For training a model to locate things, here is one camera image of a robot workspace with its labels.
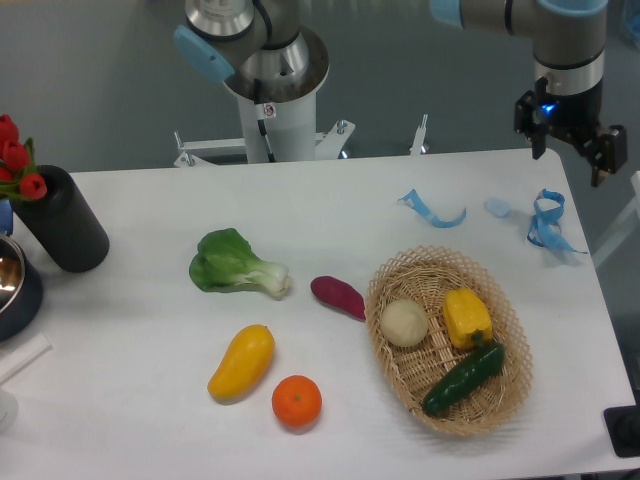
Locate orange fruit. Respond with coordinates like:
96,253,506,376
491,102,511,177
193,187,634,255
271,375,323,429

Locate blue curled tape strip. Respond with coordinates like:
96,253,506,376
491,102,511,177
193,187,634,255
397,189,467,229

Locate dark metal pot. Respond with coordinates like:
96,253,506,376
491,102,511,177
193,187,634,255
1,234,44,341

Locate purple sweet potato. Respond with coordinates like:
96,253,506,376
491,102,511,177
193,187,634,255
310,276,366,321

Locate woven wicker basket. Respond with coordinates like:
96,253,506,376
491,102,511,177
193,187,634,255
365,246,533,436

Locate black cable on pedestal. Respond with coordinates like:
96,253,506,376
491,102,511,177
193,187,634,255
252,78,278,164

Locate beige round bun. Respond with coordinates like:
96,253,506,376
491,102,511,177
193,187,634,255
380,299,429,347

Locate green bok choy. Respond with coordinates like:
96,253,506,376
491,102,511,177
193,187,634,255
188,228,291,298

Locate small pale blue cap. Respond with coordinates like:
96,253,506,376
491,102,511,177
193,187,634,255
484,197,511,218

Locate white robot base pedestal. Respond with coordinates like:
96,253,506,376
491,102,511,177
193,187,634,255
172,29,430,169

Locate yellow mango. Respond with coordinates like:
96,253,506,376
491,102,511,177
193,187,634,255
207,324,275,403

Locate red tulip flowers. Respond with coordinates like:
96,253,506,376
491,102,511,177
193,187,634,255
1,114,47,202

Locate black device at right edge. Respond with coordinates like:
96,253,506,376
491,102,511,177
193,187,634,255
603,405,639,458

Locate green cucumber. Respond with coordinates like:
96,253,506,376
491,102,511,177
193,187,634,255
422,341,506,417

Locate black cylindrical vase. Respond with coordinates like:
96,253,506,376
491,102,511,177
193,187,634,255
11,165,110,273

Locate yellow bell pepper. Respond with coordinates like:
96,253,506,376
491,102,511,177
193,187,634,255
443,288,493,350

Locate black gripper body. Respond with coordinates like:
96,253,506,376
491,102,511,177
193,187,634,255
513,69,628,174

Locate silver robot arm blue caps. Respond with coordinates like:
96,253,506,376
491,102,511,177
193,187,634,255
173,1,627,184

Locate blue crumpled tape strip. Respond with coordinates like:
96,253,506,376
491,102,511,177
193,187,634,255
527,188,587,254

